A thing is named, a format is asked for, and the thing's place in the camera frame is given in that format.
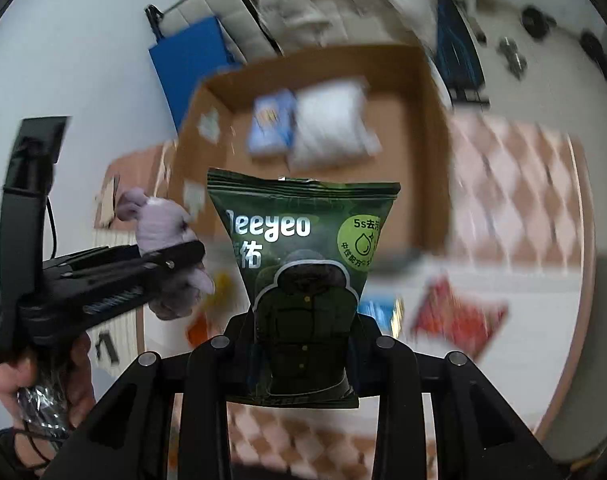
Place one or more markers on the checkered round mat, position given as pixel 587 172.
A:
pixel 522 236

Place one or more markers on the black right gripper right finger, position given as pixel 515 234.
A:
pixel 478 435

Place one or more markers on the green wet wipes pack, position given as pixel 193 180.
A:
pixel 304 249

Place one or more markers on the light blue tissue pack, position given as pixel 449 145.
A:
pixel 272 127

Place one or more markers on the chrome dumbbell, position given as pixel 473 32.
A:
pixel 515 62

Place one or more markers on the red snack bag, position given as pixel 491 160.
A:
pixel 468 324

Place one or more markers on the brown cardboard box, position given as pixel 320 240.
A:
pixel 368 113

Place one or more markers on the blue long snack pack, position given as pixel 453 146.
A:
pixel 388 312

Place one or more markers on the person's left hand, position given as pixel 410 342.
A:
pixel 44 406

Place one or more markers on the orange snack bag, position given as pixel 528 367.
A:
pixel 199 330

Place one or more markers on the white puffer jacket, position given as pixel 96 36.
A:
pixel 301 24

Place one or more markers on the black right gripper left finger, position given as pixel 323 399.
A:
pixel 127 433

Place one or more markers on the white pillow pack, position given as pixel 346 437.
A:
pixel 328 125

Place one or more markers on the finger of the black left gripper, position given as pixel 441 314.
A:
pixel 148 264

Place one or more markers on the yellow scrubber sponge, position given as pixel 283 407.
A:
pixel 223 295

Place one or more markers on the grey padded chair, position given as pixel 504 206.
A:
pixel 243 33

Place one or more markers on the blue folded mat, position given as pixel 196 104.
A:
pixel 185 59

